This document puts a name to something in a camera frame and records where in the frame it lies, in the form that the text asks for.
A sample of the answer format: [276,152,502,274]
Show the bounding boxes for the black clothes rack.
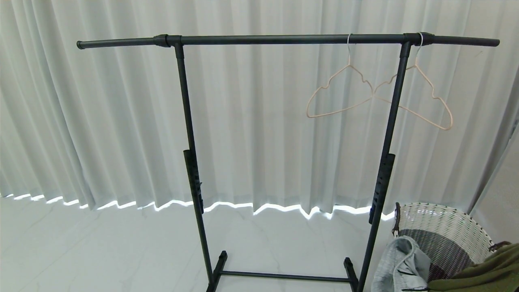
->
[76,32,500,292]

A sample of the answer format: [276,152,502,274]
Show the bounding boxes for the pale grey shorts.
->
[371,236,431,292]

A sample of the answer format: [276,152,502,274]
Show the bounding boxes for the pink clothes hanger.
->
[374,33,453,131]
[306,34,374,119]

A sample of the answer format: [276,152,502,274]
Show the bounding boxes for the white curtain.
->
[0,0,499,221]

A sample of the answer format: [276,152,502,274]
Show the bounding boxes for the white laundry basket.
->
[392,202,512,284]

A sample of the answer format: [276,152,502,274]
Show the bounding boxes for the green long-sleeved shirt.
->
[428,243,519,292]

